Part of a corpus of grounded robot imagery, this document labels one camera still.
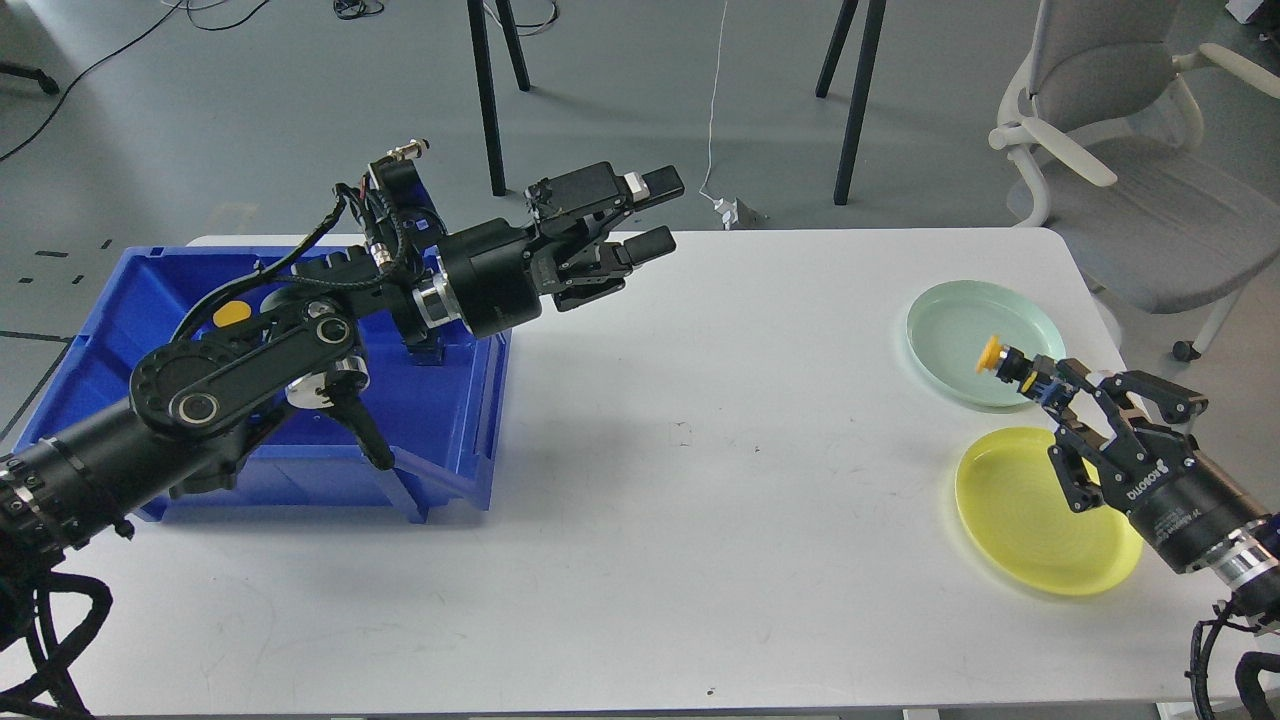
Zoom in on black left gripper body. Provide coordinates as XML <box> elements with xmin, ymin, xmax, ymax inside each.
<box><xmin>436</xmin><ymin>179</ymin><xmax>635</xmax><ymax>338</ymax></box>

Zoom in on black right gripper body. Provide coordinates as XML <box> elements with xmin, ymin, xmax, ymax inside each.
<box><xmin>1048</xmin><ymin>402</ymin><xmax>1274</xmax><ymax>577</ymax></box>

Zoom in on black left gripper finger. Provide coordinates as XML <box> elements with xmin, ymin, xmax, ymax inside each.
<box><xmin>614</xmin><ymin>225</ymin><xmax>677</xmax><ymax>272</ymax></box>
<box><xmin>623</xmin><ymin>167</ymin><xmax>685</xmax><ymax>209</ymax></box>

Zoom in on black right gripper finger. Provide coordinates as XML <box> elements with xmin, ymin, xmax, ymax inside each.
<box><xmin>1038</xmin><ymin>357</ymin><xmax>1105</xmax><ymax>441</ymax></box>
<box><xmin>1100</xmin><ymin>370</ymin><xmax>1210</xmax><ymax>425</ymax></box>

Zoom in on yellow push button front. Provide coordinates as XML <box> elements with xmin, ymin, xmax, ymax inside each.
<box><xmin>975</xmin><ymin>334</ymin><xmax>1060</xmax><ymax>405</ymax></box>

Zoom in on yellow push button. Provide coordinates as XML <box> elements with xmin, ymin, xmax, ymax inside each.
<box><xmin>211</xmin><ymin>299</ymin><xmax>253</xmax><ymax>328</ymax></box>
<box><xmin>975</xmin><ymin>334</ymin><xmax>1060</xmax><ymax>405</ymax></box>

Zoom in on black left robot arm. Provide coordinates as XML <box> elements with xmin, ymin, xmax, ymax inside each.
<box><xmin>3</xmin><ymin>138</ymin><xmax>685</xmax><ymax>719</ymax></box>

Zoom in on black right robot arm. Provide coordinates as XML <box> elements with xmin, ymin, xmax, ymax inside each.
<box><xmin>1021</xmin><ymin>356</ymin><xmax>1277</xmax><ymax>719</ymax></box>

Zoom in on green push button rear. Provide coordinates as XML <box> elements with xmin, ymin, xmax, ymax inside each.
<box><xmin>396</xmin><ymin>320</ymin><xmax>444</xmax><ymax>366</ymax></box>

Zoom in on yellow plate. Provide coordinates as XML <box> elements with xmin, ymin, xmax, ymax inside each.
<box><xmin>954</xmin><ymin>427</ymin><xmax>1146</xmax><ymax>597</ymax></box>

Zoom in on pale green plate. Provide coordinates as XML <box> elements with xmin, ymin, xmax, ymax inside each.
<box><xmin>905</xmin><ymin>281</ymin><xmax>1066</xmax><ymax>409</ymax></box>

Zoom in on yellow push button rear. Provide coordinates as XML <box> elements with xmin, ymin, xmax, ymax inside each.
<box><xmin>211</xmin><ymin>299</ymin><xmax>253</xmax><ymax>328</ymax></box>

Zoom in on black stand legs left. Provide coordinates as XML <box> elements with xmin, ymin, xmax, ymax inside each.
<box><xmin>466</xmin><ymin>0</ymin><xmax>532</xmax><ymax>197</ymax></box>

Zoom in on black stand legs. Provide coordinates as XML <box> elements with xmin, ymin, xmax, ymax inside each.
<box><xmin>814</xmin><ymin>1</ymin><xmax>888</xmax><ymax>206</ymax></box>
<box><xmin>466</xmin><ymin>0</ymin><xmax>532</xmax><ymax>197</ymax></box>

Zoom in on grey office chair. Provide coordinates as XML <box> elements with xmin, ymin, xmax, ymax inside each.
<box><xmin>988</xmin><ymin>1</ymin><xmax>1277</xmax><ymax>363</ymax></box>

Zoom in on black stand legs right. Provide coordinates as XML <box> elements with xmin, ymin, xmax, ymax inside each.
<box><xmin>814</xmin><ymin>1</ymin><xmax>888</xmax><ymax>206</ymax></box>

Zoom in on blue plastic storage bin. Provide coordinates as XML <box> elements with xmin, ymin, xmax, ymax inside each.
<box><xmin>15</xmin><ymin>246</ymin><xmax>509</xmax><ymax>523</ymax></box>

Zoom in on white cable with plug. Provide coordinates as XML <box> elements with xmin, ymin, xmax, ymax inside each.
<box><xmin>698</xmin><ymin>0</ymin><xmax>765</xmax><ymax>231</ymax></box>

